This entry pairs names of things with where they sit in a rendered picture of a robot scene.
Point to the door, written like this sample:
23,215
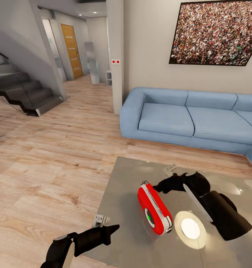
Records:
71,45

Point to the sofa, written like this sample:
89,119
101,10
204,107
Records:
212,121

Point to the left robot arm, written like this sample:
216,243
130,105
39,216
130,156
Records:
61,252

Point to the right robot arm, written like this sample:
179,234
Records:
216,207

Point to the stairs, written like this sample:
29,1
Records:
25,95

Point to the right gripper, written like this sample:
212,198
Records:
166,185

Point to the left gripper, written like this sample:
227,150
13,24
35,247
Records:
99,235

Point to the radio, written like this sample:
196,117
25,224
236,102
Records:
156,212

